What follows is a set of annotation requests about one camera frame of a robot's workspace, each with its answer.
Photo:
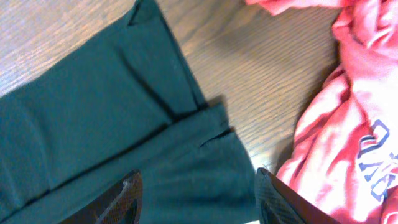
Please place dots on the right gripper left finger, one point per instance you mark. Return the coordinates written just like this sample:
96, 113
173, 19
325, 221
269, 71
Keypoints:
120, 204

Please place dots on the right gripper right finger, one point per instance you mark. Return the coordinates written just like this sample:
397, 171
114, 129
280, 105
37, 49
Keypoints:
278, 203

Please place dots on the black t-shirt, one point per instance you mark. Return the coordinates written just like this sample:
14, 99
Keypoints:
123, 103

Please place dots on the red t-shirt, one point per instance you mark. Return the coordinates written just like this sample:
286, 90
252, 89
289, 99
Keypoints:
344, 160

